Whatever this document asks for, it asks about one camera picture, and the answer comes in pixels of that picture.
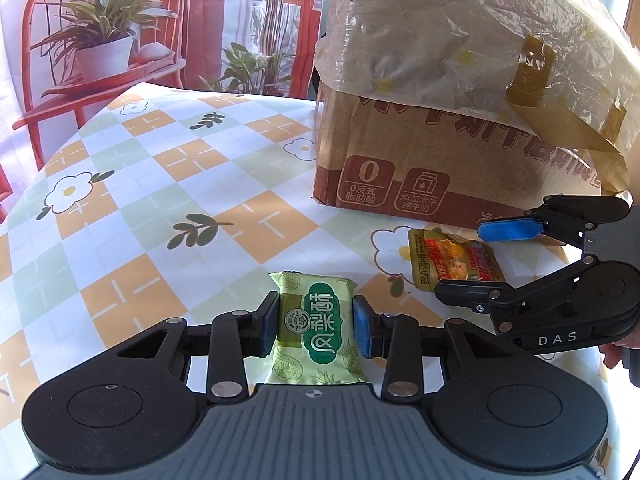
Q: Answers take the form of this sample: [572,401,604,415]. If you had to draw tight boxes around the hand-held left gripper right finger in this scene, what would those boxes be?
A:
[352,296,532,405]

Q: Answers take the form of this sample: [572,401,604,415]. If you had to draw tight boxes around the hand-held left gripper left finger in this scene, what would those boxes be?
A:
[116,291,281,407]

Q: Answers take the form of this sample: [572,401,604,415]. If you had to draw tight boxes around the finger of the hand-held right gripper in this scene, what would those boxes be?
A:
[476,195,633,252]
[434,255,602,322]

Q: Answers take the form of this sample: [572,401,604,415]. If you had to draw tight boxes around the yellow red snack packet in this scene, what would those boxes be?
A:
[407,228,506,292]

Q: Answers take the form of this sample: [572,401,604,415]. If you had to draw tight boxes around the green snack packet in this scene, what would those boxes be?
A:
[263,271,368,387]

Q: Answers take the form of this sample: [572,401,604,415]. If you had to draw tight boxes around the person's right hand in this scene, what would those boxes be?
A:
[602,332,640,370]

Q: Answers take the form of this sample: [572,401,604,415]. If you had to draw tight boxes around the checked floral tablecloth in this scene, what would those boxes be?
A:
[0,82,617,480]

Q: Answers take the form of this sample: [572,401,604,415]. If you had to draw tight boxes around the cardboard box with plastic bag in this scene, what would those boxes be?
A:
[314,0,640,197]

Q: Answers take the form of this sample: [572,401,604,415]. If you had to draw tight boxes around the printed backdrop cloth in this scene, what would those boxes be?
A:
[0,0,333,222]

